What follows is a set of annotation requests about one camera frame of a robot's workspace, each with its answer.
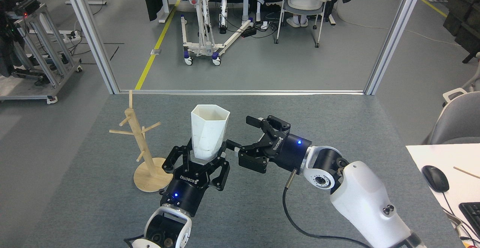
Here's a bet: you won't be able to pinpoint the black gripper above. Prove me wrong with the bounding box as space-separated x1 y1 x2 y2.
161 141 230 217
226 115 312 173

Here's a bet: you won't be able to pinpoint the white faceted cup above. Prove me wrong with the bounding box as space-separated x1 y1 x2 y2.
190 105 230 165

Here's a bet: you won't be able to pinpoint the wooden cup rack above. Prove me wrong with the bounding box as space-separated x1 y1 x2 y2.
109 90 175 193

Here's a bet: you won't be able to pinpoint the white wheeled lift stand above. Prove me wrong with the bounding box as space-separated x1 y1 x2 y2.
171 0 255 67

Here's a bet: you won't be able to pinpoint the person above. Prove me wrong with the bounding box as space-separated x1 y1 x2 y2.
286 15 309 28

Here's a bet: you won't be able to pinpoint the black computer mouse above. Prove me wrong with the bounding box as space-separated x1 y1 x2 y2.
421 165 450 193

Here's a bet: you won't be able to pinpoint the grey office chair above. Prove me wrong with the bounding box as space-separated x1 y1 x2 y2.
424 88 480 145

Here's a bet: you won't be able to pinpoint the white desk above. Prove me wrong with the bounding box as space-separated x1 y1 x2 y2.
406 143 480 248

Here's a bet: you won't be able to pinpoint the thin wooden stick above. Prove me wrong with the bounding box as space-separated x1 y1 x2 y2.
453 166 480 179

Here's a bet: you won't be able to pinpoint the black keyboard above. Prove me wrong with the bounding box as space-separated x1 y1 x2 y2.
459 202 480 237

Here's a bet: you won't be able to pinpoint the black stacked crates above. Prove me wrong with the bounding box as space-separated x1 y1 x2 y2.
434 0 480 64

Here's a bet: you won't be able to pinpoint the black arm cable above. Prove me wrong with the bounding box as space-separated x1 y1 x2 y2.
282 170 374 248

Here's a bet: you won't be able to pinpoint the silver frame rail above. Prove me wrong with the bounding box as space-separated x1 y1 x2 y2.
120 90 366 96

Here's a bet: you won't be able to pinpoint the silver frame post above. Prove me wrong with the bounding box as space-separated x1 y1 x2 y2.
61 0 120 95
364 0 428 96

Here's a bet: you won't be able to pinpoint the metal frame cart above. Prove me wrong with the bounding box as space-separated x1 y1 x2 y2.
0 0 83 104

